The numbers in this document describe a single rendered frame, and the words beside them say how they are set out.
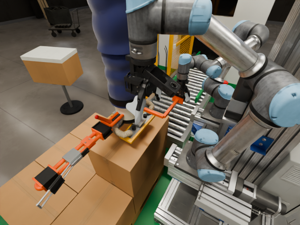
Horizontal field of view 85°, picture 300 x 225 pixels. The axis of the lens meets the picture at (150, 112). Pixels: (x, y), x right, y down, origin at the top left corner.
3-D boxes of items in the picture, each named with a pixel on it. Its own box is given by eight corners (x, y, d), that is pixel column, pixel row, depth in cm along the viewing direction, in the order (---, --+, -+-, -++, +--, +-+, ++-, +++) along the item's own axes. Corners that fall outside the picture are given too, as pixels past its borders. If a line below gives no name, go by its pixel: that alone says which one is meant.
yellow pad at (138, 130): (146, 110, 131) (146, 105, 128) (157, 114, 127) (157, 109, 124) (119, 138, 109) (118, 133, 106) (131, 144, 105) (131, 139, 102)
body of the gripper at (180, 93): (172, 94, 115) (173, 79, 107) (177, 89, 121) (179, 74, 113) (182, 97, 112) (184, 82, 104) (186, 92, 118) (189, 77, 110)
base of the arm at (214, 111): (230, 110, 133) (234, 101, 126) (226, 122, 123) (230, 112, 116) (211, 104, 138) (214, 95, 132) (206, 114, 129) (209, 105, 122)
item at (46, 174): (52, 169, 81) (48, 164, 78) (62, 177, 78) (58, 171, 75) (36, 183, 76) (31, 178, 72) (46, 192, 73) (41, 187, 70)
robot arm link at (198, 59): (210, 69, 105) (196, 73, 102) (199, 63, 113) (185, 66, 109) (213, 58, 100) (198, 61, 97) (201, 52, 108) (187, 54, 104)
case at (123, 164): (134, 130, 183) (131, 102, 157) (166, 144, 168) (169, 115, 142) (96, 174, 144) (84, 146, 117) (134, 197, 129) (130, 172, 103)
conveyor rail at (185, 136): (223, 68, 329) (226, 58, 316) (226, 68, 327) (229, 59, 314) (177, 150, 180) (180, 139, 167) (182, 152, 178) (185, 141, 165)
